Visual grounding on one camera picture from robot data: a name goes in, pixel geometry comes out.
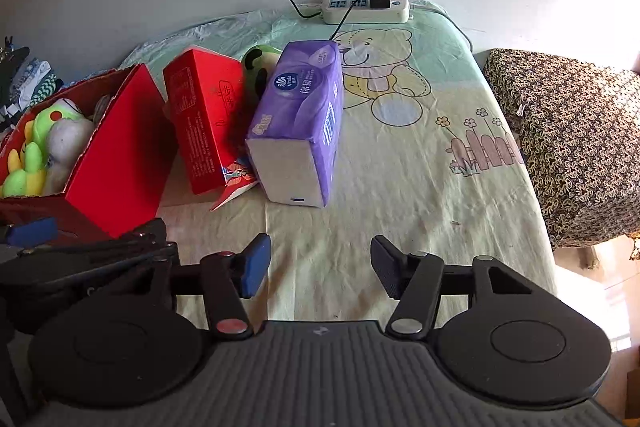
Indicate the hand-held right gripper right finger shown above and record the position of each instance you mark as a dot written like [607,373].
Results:
[385,272]

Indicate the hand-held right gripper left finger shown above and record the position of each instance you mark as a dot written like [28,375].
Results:
[255,264]

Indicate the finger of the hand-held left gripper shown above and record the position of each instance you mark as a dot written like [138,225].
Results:
[145,234]
[31,230]

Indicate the red cardboard container box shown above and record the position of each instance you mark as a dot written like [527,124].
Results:
[115,167]

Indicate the tall red carton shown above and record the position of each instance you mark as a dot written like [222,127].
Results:
[205,117]

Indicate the purple tissue pack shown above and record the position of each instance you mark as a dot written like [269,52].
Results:
[300,117]

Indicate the green yellow plush toy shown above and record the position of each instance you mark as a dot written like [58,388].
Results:
[27,167]

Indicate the white plush toy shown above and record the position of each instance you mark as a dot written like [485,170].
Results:
[70,144]

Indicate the green printed bed sheet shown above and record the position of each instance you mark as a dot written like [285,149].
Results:
[400,157]

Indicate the stack of folded clothes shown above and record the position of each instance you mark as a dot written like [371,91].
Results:
[30,82]

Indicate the black clip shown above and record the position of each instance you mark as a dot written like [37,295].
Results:
[7,43]

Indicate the brown floral cushion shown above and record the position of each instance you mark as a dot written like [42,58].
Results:
[575,137]

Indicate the white power strip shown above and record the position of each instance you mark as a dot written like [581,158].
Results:
[345,7]

